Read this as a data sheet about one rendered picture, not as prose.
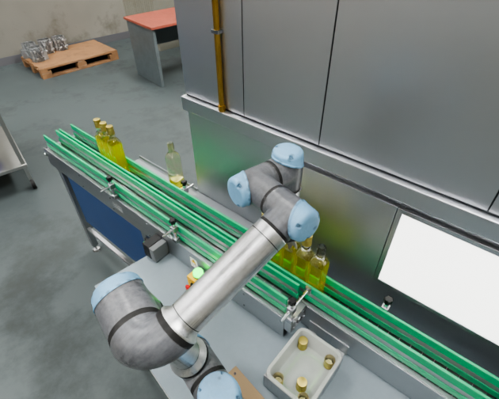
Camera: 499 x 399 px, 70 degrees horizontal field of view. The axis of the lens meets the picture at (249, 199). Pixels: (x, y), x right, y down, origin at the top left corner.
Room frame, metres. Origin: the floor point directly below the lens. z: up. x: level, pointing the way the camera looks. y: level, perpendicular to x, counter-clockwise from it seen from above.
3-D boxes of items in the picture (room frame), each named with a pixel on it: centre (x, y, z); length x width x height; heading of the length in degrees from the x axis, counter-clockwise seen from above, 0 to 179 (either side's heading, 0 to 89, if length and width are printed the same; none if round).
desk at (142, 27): (5.56, 0.88, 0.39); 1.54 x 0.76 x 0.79; 131
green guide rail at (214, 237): (1.33, 0.49, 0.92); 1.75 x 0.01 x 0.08; 50
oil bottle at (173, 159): (1.44, 0.37, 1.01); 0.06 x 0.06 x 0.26; 56
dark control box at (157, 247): (1.10, 0.43, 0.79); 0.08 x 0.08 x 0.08; 50
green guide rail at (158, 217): (1.27, 0.54, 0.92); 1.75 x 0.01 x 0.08; 50
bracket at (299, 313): (0.70, -0.16, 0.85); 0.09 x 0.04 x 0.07; 140
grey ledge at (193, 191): (1.37, 0.29, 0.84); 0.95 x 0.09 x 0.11; 50
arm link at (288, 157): (0.70, -0.09, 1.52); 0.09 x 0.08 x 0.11; 126
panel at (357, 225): (0.79, -0.43, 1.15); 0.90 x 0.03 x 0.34; 50
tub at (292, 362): (0.54, -0.18, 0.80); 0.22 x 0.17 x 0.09; 140
